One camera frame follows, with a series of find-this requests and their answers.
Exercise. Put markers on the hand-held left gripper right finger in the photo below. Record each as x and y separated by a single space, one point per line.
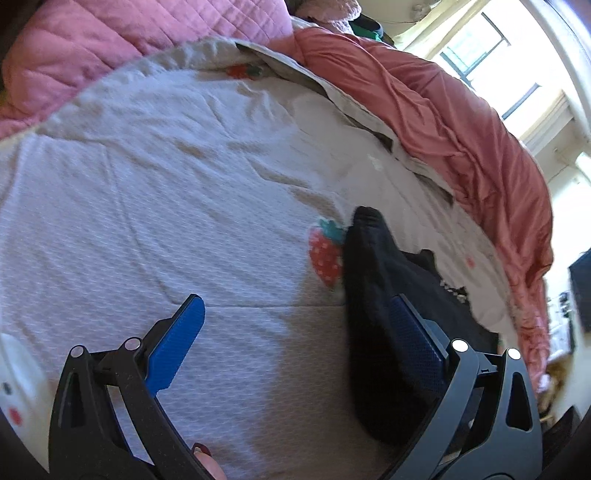
415 344

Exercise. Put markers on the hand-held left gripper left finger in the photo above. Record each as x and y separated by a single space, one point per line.
178 341

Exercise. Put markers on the black shirt with orange patches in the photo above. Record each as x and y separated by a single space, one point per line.
374 277

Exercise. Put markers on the person's left hand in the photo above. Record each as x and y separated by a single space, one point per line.
210 464

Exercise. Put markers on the beige strawberry print bed sheet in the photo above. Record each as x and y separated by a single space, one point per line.
161 207

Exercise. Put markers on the white red-dotted cloth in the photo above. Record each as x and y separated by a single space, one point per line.
18 378

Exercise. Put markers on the dark flat screen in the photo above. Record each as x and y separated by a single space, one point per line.
581 290

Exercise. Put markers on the coral red duvet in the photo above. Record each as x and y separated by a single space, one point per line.
461 129

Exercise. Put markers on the window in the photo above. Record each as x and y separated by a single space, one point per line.
480 60

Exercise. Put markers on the pink quilted pillow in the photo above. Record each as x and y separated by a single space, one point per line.
92 46

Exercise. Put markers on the dark cloth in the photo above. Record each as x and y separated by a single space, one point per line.
374 30

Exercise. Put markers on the dusty pink plush cloth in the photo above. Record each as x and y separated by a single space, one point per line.
328 7

